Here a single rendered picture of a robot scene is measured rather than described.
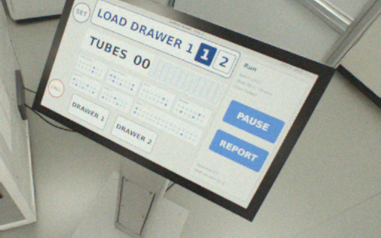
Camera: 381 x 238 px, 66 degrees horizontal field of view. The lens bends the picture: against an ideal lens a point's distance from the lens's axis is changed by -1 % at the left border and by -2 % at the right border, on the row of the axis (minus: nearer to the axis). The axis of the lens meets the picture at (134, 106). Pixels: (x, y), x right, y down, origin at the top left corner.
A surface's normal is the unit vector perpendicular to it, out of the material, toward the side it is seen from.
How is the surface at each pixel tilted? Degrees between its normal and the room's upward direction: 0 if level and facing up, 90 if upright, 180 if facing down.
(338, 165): 0
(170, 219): 5
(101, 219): 5
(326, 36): 90
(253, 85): 50
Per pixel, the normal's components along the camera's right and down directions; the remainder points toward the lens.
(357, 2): -0.92, 0.25
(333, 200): 0.08, -0.62
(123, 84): -0.30, 0.11
